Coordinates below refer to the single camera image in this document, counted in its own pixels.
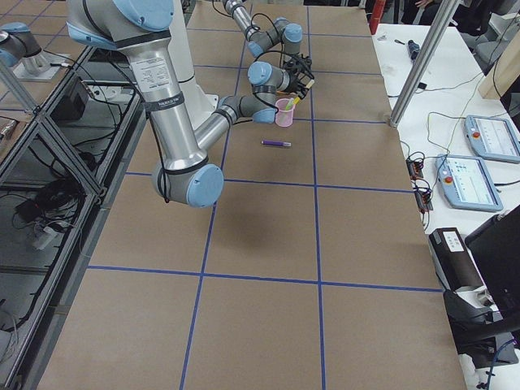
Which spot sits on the near teach pendant tablet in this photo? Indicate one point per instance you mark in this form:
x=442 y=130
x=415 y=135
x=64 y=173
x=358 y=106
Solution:
x=466 y=183

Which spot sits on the small electronics board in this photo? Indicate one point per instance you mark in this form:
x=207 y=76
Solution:
x=415 y=168

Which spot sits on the pink mesh pen holder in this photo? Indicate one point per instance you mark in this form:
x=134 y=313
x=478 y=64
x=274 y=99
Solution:
x=283 y=118

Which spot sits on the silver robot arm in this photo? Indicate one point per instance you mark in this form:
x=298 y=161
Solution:
x=264 y=28
x=152 y=36

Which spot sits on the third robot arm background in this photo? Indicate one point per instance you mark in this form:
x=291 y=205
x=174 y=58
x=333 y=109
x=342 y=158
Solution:
x=17 y=42

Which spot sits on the blue tape grid lines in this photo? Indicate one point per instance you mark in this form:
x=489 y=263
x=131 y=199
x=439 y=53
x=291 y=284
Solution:
x=315 y=203

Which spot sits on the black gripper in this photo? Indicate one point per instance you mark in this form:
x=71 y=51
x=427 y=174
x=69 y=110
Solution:
x=295 y=82
x=301 y=65

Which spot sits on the black monitor stand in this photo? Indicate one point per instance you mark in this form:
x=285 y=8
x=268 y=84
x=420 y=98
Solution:
x=494 y=246

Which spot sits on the black box device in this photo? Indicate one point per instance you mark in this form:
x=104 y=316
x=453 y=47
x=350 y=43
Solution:
x=454 y=266

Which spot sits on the teach pendant tablet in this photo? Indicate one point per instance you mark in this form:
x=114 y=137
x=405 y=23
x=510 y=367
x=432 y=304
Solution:
x=466 y=183
x=492 y=138

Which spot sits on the green highlighter pen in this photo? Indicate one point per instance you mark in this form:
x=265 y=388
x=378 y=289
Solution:
x=290 y=103

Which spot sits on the brown paper table cover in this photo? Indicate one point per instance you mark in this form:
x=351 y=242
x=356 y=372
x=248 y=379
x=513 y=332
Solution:
x=260 y=243

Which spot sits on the far teach pendant tablet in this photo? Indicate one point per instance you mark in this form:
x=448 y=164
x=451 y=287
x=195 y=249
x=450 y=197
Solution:
x=492 y=138

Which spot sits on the purple highlighter pen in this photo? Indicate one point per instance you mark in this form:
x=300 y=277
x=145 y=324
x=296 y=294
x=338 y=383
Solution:
x=283 y=144

